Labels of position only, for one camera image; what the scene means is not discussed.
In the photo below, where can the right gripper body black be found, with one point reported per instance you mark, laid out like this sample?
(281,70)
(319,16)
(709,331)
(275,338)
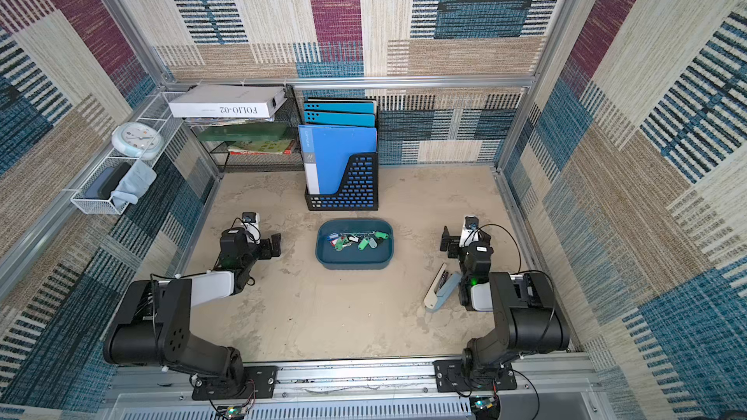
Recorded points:
(450,242)

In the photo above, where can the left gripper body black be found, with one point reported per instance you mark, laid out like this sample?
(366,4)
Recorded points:
(254,253)

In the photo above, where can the teal plastic storage box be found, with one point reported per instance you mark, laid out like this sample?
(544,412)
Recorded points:
(351,258)

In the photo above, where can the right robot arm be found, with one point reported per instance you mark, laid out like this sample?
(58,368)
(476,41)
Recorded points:
(526,317)

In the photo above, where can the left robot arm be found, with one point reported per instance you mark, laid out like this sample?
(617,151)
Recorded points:
(152,326)

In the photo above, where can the white folio box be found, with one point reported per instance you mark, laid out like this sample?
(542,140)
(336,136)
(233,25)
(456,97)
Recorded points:
(228,102)

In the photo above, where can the colourful book stack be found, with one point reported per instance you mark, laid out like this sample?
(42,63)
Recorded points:
(276,147)

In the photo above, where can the black mesh file holder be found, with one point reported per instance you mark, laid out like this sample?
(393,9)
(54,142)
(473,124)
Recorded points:
(358,190)

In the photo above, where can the blue folder front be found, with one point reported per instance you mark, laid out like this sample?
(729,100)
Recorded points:
(326,151)

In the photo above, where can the light blue cloth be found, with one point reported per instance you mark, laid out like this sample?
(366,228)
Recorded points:
(133,185)

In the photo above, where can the teal folder middle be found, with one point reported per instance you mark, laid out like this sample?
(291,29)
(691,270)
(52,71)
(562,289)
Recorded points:
(339,119)

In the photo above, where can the teal folder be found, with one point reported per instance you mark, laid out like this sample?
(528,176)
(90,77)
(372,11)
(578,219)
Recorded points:
(339,119)
(351,106)

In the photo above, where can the teal folder back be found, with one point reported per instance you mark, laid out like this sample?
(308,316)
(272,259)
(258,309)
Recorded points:
(351,106)

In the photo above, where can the white round clock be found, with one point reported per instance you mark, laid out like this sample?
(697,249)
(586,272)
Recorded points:
(138,141)

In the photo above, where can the dark blue case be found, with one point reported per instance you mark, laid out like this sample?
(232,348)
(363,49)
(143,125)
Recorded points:
(106,182)

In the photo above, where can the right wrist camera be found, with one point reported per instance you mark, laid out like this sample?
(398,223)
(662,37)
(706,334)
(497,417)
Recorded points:
(470,227)

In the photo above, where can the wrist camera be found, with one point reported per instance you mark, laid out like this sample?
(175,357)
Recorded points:
(250,221)
(470,227)

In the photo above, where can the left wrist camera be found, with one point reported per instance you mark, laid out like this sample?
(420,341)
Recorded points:
(250,221)

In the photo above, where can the black wire shelf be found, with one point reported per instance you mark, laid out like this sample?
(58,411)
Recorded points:
(225,162)

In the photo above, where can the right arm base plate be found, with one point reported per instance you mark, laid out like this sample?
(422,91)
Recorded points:
(452,377)

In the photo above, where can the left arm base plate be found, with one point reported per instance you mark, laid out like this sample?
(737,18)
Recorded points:
(255,382)

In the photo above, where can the white wire basket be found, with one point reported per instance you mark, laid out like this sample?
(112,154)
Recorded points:
(156,114)

